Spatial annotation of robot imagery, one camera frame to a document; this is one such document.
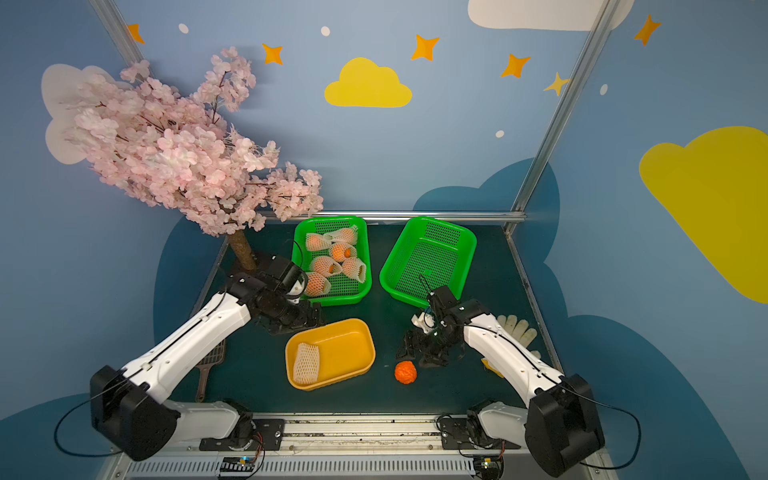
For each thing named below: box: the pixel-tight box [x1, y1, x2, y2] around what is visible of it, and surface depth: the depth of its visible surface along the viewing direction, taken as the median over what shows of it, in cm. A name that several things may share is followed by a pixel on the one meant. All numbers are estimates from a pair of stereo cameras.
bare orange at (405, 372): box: [394, 360, 417, 385], surface depth 83 cm
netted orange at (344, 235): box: [329, 224, 358, 245], surface depth 113 cm
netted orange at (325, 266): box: [310, 256, 343, 277], surface depth 103 cm
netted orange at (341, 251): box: [330, 242, 357, 263], surface depth 107 cm
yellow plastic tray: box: [285, 319, 377, 391], surface depth 90 cm
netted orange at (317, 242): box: [305, 233, 333, 251], surface depth 112 cm
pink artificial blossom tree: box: [64, 49, 323, 273], surface depth 70 cm
